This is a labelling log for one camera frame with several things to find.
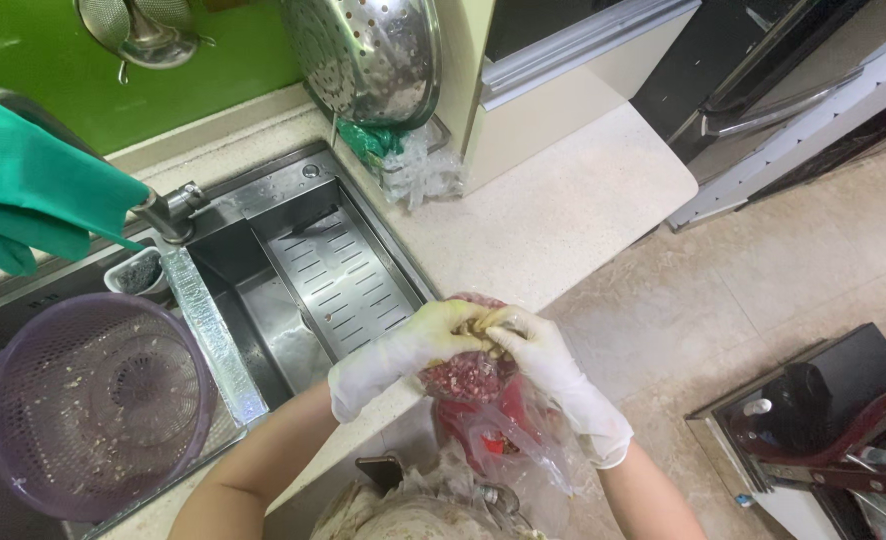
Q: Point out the person's right hand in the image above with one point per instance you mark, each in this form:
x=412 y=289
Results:
x=536 y=349

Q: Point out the person's left hand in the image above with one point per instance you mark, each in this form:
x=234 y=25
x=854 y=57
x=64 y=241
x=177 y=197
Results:
x=435 y=334

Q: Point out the person's right fingers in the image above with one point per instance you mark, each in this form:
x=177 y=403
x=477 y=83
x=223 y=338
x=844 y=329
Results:
x=499 y=326

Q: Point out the person's left fingers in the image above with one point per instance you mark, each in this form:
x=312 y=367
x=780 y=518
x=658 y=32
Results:
x=467 y=319

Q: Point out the clear bag of minced meat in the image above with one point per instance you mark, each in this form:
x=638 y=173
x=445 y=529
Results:
x=465 y=375

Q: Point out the red plastic bag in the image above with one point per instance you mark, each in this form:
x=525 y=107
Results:
x=461 y=420

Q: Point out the slotted steel sink tray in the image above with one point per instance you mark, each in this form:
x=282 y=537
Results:
x=338 y=277

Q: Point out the crumpled clear plastic bag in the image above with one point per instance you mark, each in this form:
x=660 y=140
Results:
x=540 y=457

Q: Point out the bundle of clear plastic bags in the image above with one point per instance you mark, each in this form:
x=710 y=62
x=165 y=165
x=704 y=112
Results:
x=420 y=169

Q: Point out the black phone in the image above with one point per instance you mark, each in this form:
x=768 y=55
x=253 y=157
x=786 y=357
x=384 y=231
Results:
x=380 y=471

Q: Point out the green plastic bag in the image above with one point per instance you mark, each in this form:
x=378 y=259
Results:
x=368 y=141

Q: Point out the stainless steel sink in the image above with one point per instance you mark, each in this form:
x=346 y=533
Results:
x=262 y=315

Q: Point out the person's patterned apron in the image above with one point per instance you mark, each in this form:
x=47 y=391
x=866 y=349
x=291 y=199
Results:
x=413 y=517

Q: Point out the cream kitchen cabinet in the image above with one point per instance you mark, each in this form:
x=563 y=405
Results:
x=548 y=112

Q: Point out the silver foil strip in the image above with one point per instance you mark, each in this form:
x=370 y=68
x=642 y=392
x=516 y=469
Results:
x=210 y=337

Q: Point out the large steel colander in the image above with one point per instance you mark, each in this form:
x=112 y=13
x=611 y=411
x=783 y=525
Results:
x=368 y=52

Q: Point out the steel kitchen faucet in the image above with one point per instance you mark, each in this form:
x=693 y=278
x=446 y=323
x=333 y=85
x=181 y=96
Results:
x=172 y=214

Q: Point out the black square bin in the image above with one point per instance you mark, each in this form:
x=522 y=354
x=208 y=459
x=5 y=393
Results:
x=810 y=390

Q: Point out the small white sponge holder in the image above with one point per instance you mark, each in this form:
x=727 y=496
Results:
x=136 y=274

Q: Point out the black oven appliance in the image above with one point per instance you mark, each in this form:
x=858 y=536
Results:
x=720 y=67

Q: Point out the purple plastic colander basket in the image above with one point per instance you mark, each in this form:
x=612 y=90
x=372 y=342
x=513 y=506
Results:
x=97 y=405

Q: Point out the dark red chair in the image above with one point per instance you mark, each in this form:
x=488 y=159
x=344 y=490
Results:
x=863 y=450

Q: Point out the steel mesh strainer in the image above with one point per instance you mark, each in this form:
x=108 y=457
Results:
x=142 y=30

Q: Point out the green rubber glove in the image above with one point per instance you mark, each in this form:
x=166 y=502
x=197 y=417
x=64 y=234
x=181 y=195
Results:
x=30 y=180

